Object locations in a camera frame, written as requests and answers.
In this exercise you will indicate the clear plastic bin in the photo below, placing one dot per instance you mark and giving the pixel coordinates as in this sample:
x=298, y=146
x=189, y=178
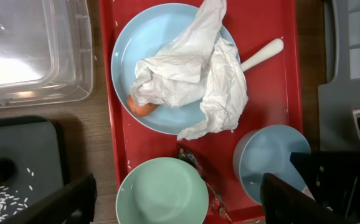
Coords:
x=46, y=52

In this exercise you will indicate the light blue bowl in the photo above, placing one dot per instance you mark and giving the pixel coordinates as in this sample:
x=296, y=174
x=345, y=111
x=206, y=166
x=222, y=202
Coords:
x=268, y=150

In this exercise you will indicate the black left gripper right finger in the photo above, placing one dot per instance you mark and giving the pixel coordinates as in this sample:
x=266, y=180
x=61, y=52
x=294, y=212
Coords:
x=283, y=204

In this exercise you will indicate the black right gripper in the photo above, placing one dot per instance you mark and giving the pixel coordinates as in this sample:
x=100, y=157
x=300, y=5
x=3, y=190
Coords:
x=333, y=179

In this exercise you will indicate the white spoon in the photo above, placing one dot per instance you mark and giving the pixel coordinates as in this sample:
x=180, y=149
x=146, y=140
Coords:
x=271, y=49

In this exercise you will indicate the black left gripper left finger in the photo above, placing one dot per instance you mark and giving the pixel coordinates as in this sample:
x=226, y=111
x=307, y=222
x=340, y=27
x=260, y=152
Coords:
x=73, y=203

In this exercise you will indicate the crumpled white napkin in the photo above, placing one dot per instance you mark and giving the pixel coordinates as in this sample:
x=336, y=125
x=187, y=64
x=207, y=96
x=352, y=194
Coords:
x=198, y=65

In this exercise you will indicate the grey dishwasher rack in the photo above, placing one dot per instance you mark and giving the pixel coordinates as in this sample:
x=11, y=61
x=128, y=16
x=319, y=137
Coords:
x=339, y=97

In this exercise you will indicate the mint green bowl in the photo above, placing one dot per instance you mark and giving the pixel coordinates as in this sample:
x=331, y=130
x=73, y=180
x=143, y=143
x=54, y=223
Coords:
x=162, y=190

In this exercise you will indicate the orange food piece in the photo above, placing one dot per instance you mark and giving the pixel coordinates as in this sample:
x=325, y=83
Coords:
x=140, y=111

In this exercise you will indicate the light blue plate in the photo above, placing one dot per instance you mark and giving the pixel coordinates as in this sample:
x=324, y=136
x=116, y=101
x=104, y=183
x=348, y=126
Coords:
x=144, y=36

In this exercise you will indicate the red serving tray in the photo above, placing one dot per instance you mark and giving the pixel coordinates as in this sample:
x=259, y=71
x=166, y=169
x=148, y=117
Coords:
x=273, y=89

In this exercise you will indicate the black waste tray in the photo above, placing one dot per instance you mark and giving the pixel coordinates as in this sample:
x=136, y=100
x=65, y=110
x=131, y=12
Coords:
x=30, y=157

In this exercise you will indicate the red candy wrapper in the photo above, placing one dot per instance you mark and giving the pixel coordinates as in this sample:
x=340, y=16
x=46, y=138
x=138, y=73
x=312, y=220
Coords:
x=217, y=211

